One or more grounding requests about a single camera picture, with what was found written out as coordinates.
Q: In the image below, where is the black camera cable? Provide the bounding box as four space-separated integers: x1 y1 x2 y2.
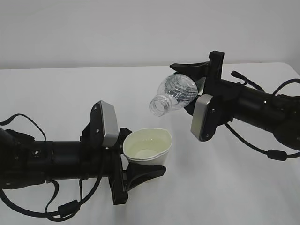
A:
0 113 104 221
225 71 300 162

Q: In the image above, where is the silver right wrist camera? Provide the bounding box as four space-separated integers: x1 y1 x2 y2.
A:
191 94 222 142

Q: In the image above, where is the clear green-label water bottle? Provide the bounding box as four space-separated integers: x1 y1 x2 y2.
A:
149 73 206 117

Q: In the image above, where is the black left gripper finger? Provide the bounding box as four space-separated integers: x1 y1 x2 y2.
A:
117 127 132 152
126 164 167 191

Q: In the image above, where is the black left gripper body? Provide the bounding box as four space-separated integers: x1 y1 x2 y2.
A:
79 124 129 206

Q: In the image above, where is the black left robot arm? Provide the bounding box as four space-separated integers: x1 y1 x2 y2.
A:
0 127 166 205

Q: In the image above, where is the black right camera cable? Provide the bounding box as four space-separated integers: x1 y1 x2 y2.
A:
225 71 300 162

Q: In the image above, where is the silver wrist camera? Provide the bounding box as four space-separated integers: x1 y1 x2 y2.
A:
191 94 222 142
90 100 119 149

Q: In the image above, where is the white paper cup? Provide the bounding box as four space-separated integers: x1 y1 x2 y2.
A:
123 127 173 166

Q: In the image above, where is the black left camera cable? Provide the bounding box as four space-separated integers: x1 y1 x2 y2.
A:
0 113 104 221

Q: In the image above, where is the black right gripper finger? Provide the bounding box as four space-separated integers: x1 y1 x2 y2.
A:
170 61 210 80
184 103 195 115

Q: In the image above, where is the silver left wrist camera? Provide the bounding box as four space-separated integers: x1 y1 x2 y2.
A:
90 100 119 149

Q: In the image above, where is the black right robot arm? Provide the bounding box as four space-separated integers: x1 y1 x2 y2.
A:
170 51 300 150

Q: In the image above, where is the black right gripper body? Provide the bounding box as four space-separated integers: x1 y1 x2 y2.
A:
202 50 240 125

